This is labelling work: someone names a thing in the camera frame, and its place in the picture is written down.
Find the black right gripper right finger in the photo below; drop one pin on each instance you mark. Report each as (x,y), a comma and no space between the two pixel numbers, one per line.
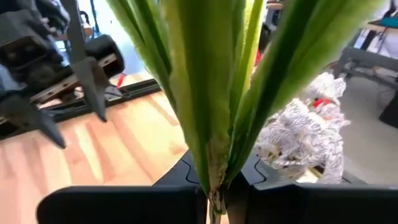
(311,205)

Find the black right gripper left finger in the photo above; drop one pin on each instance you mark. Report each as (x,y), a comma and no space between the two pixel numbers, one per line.
(124,205)

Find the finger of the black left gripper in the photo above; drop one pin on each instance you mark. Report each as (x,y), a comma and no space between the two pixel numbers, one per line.
(28,115)
(93,81)

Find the red artificial flower bunch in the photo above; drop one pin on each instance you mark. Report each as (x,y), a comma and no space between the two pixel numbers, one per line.
(321,102)

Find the small red tag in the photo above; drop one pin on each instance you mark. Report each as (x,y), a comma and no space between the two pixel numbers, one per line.
(120,80)

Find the grey background desk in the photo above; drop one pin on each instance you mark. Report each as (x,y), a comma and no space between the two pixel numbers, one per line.
(357,59)

